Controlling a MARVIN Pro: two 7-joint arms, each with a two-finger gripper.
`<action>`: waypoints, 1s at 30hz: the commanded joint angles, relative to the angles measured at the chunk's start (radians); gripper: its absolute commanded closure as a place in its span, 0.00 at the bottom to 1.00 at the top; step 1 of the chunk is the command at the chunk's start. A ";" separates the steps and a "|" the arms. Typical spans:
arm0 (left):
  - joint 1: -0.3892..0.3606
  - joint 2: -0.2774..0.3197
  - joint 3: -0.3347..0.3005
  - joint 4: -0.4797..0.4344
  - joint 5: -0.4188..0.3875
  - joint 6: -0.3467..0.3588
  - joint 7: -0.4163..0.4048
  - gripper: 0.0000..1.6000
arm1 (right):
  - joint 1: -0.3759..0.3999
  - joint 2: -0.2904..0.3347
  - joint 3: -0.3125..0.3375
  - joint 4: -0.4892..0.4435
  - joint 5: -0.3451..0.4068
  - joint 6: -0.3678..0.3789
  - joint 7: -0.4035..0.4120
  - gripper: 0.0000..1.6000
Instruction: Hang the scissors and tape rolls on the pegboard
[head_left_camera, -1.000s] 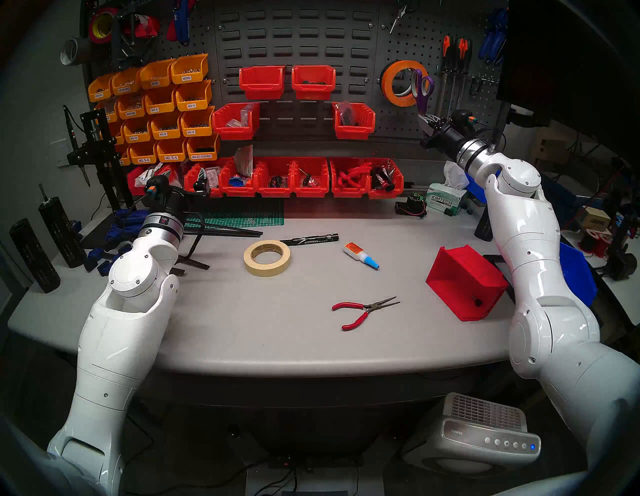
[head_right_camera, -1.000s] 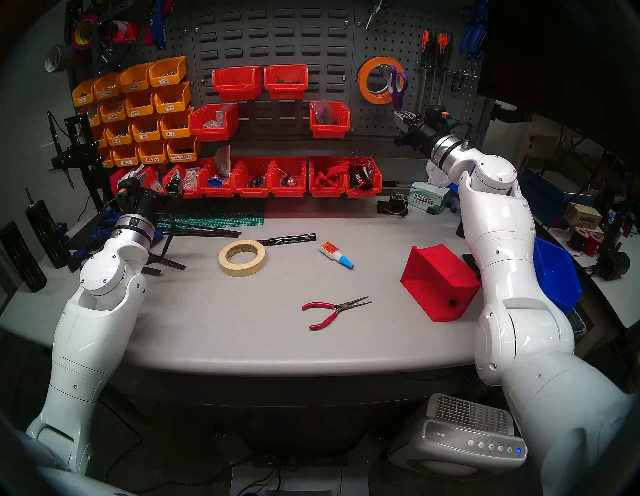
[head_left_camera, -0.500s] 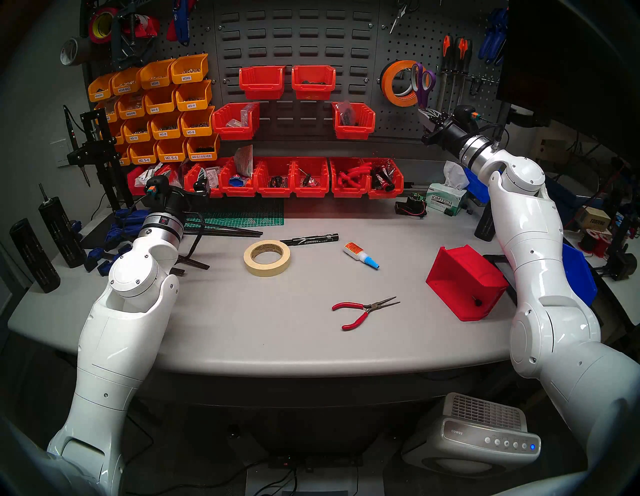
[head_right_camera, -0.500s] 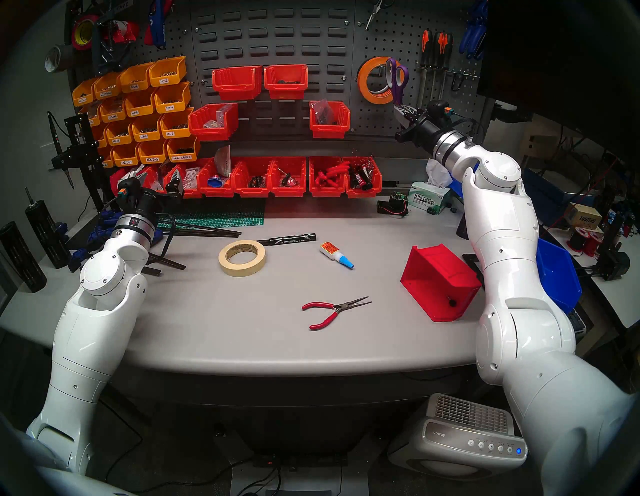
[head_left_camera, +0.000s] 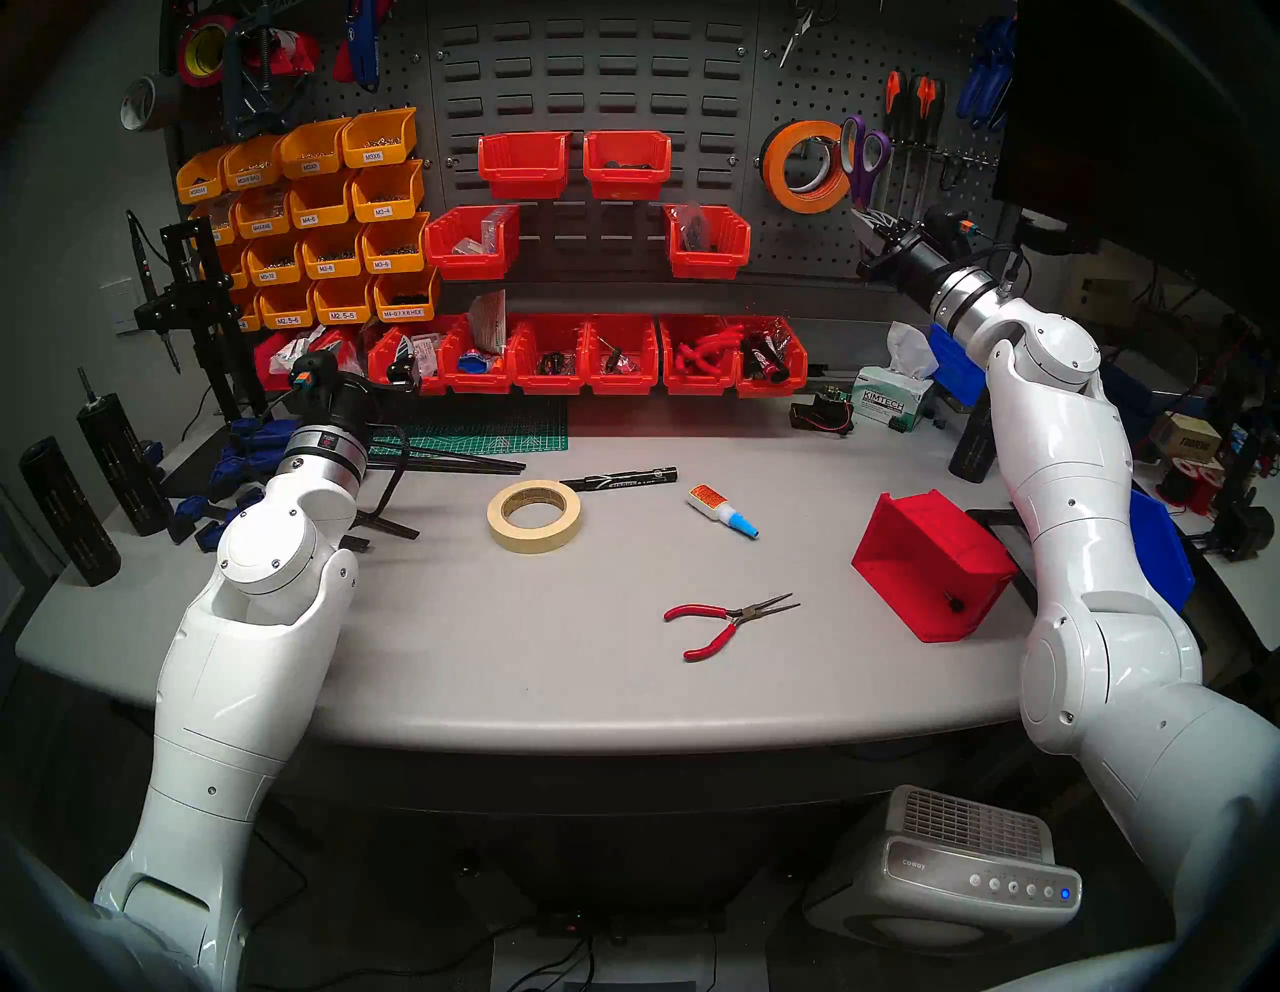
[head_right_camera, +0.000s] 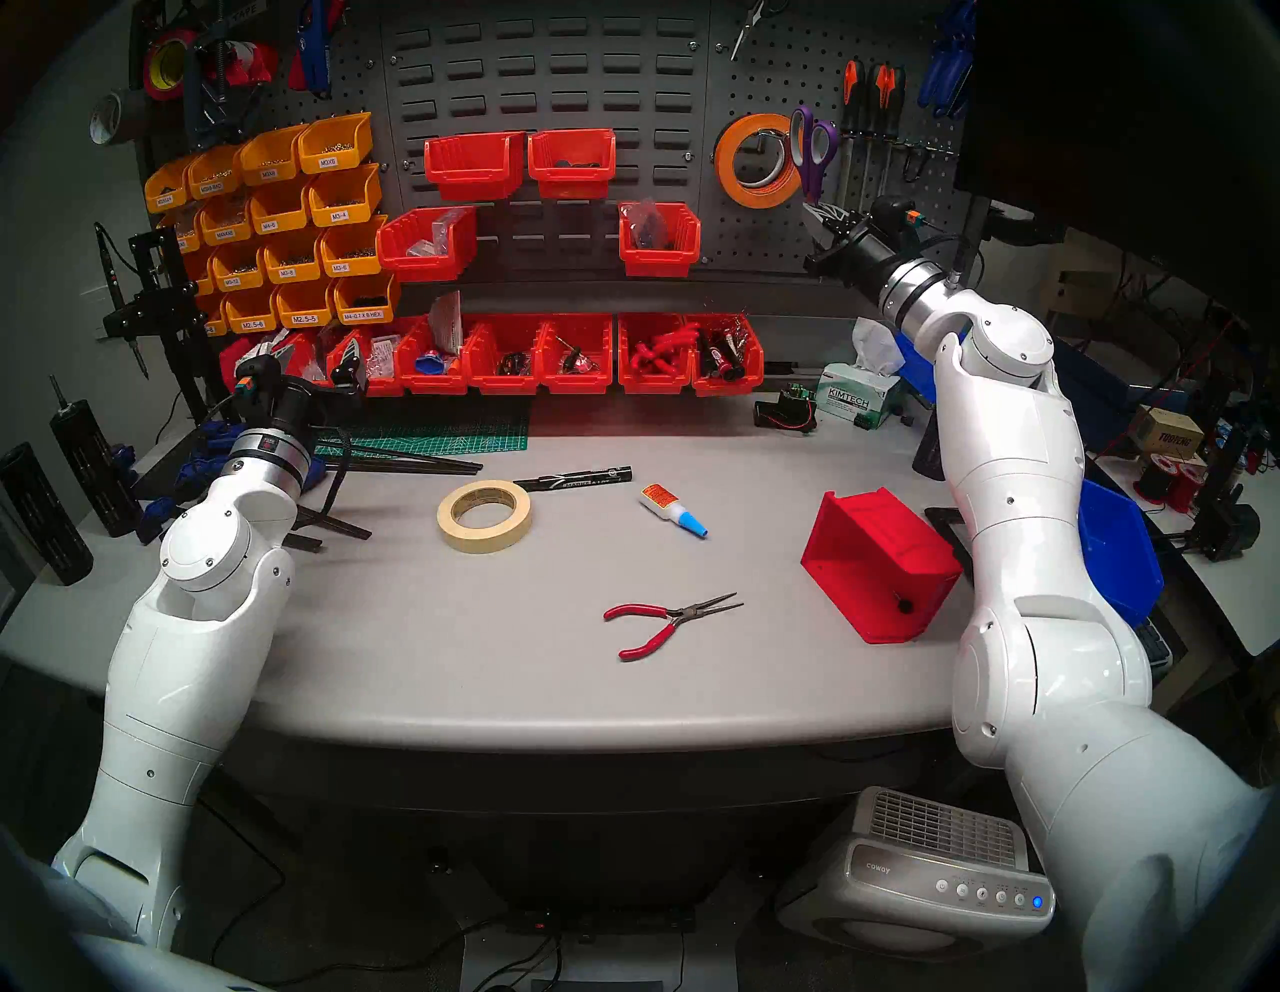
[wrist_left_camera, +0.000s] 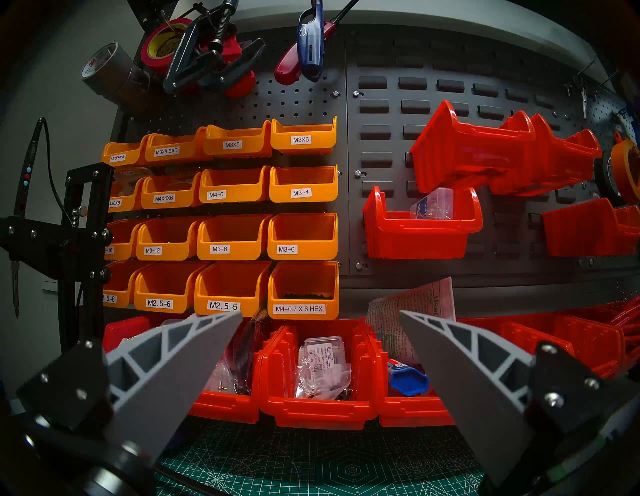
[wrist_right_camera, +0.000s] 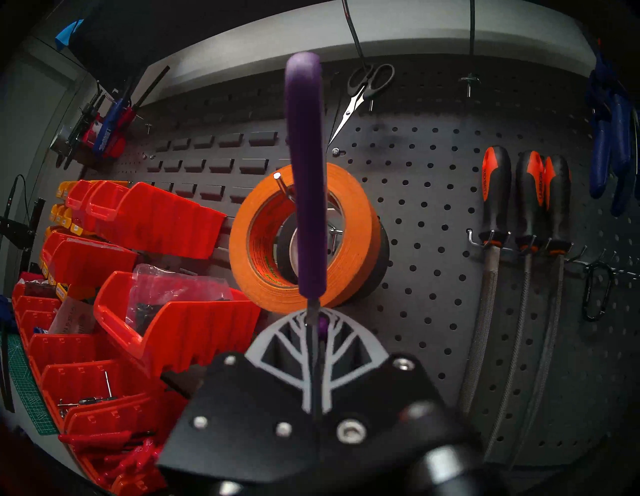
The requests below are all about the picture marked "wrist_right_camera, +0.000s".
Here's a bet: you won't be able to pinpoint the black bar clamp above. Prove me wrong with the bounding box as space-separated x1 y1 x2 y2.
52 65 171 171

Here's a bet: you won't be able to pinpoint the orange tape roll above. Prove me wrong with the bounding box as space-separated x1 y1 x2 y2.
229 162 383 315

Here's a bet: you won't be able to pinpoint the black soldering iron pen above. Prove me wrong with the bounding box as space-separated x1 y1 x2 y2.
4 174 32 221

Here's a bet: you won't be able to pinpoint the black tape roll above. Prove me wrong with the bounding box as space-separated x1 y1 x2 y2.
275 215 391 303

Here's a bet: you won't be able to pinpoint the purple handled scissors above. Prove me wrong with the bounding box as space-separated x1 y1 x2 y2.
284 51 329 423

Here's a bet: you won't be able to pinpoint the blue hanging spring clamps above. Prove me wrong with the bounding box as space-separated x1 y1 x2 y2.
585 45 640 218

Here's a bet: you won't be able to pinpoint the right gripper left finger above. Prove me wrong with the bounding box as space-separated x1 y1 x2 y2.
157 309 321 486

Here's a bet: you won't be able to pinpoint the metal double peg hook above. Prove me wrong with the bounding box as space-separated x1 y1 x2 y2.
272 171 346 253

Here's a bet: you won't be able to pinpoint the clear plastic parts bag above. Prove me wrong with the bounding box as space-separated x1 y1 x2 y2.
125 264 235 333

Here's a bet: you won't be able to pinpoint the small silver scissors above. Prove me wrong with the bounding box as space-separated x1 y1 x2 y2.
327 63 396 148

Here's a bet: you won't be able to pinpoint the green cutting mat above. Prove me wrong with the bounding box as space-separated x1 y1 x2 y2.
4 345 60 437

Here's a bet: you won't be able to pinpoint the grey pegboard back panel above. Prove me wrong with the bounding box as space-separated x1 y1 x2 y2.
50 55 640 466

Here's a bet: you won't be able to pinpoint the grey overhead workbench shelf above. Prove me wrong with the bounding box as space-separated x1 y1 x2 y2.
132 0 596 108

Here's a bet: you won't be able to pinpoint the black metal fixture stand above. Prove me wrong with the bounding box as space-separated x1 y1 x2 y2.
0 197 47 273

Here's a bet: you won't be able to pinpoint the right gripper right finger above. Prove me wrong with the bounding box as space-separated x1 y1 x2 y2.
320 309 483 471

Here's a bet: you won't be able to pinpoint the black carabiner hook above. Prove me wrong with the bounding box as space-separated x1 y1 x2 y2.
581 260 617 322

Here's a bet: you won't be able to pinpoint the blue cloth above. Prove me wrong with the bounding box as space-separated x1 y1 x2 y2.
55 19 86 52

